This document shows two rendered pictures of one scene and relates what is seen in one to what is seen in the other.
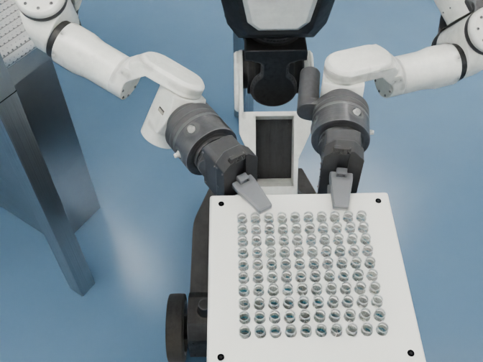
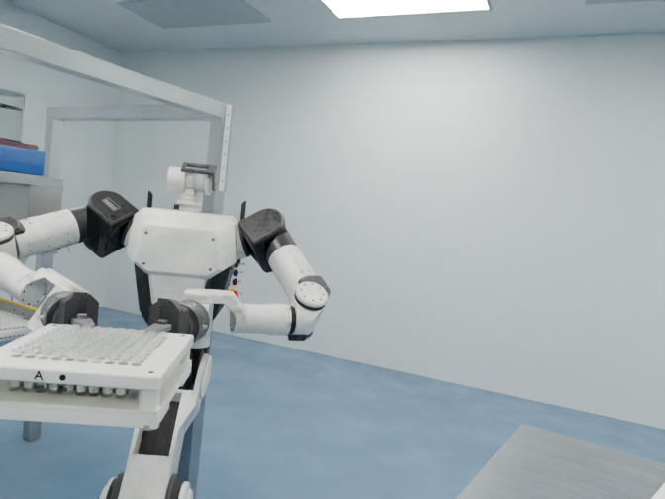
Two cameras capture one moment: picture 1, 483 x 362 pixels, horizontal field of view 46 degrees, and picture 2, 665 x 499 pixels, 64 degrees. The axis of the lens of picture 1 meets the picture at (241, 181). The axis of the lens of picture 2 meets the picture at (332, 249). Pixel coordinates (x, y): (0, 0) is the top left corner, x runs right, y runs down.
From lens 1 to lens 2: 71 cm
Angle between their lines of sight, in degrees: 48
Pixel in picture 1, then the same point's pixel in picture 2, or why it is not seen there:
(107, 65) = (20, 272)
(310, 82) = not seen: hidden behind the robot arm
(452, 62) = (283, 310)
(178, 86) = (65, 283)
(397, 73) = (237, 305)
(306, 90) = not seen: hidden behind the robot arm
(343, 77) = (193, 295)
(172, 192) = not seen: outside the picture
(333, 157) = (156, 307)
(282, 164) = (165, 444)
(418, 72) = (256, 311)
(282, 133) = (171, 414)
